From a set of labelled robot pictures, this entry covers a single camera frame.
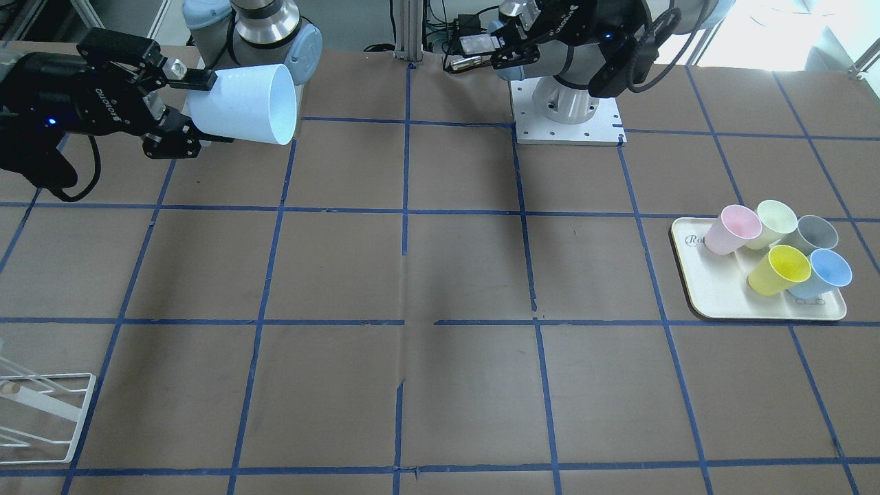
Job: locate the aluminium frame post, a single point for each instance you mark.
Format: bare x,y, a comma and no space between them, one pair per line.
408,17

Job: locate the yellow plastic cup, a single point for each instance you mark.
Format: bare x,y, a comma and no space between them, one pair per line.
781,268

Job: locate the cream serving tray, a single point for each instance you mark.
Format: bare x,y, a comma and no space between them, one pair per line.
716,286

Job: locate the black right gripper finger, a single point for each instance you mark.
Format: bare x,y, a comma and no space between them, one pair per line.
139,62
176,137

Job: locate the white wire cup rack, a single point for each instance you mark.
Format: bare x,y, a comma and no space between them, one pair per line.
43,415

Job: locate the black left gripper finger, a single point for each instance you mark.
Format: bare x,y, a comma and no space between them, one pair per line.
523,33
510,56

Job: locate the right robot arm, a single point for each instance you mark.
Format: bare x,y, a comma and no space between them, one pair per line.
257,55

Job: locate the pink plastic cup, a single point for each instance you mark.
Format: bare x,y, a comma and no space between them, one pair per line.
732,229

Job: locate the light blue plastic cup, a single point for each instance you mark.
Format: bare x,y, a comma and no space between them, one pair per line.
255,103

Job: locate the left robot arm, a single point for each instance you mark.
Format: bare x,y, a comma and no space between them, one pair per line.
575,66

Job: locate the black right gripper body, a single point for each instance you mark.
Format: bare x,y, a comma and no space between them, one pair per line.
77,96

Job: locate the blue plastic cup on tray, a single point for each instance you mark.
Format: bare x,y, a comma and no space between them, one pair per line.
829,271

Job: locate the left wrist camera housing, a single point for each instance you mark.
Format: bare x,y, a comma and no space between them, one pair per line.
628,58

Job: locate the grey plastic cup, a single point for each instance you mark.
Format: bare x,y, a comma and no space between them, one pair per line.
810,234

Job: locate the pale green plastic cup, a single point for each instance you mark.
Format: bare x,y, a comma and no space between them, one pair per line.
777,219

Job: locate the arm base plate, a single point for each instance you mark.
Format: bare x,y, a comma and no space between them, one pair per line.
548,113

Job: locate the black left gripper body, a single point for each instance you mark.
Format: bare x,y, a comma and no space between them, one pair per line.
565,31

